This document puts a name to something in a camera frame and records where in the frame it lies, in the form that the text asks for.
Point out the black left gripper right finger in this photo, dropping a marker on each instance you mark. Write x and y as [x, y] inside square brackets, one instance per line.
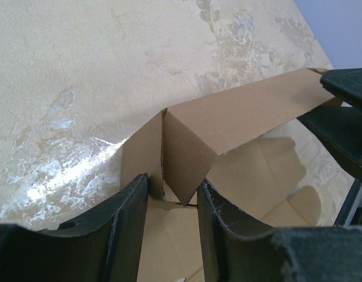
[238, 247]

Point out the aluminium frame rail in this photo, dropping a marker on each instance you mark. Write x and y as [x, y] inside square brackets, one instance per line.
[350, 213]

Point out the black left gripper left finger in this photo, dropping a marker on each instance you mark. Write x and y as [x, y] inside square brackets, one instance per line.
[101, 244]

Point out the brown cardboard paper box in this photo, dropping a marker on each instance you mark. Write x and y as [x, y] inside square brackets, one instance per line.
[223, 138]

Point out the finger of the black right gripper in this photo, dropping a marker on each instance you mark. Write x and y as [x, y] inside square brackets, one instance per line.
[345, 84]
[339, 129]

